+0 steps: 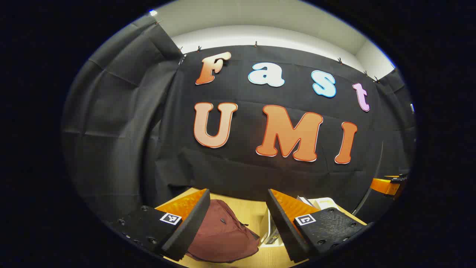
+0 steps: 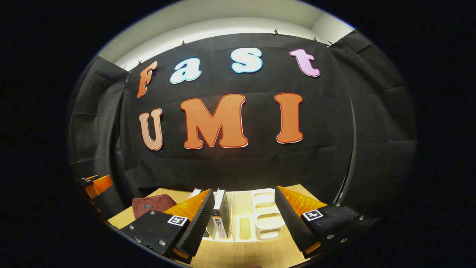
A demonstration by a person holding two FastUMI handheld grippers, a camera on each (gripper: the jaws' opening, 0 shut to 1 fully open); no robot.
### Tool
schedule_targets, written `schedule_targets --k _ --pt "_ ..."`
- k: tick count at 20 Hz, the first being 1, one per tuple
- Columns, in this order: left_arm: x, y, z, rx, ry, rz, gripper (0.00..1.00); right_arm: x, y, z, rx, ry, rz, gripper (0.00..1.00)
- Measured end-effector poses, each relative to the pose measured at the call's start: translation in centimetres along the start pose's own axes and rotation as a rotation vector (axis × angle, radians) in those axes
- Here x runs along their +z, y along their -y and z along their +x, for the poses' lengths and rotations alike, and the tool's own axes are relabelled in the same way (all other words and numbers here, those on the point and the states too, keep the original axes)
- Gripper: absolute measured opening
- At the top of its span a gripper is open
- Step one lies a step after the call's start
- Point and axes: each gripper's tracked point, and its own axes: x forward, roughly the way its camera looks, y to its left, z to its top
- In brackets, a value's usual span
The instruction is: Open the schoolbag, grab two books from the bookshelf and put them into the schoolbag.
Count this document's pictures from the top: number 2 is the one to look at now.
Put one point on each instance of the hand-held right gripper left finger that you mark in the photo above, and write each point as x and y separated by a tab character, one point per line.
200	223

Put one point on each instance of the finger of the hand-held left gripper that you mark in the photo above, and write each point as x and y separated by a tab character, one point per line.
88	181
99	186

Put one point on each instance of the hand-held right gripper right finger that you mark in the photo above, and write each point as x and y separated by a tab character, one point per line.
292	223

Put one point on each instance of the cream bookshelf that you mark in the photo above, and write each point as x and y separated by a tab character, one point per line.
266	219

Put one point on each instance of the grey book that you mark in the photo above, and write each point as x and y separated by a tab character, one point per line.
223	208

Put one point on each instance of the blue book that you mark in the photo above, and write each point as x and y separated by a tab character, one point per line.
195	192

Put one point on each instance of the maroon schoolbag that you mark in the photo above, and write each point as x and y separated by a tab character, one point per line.
152	204

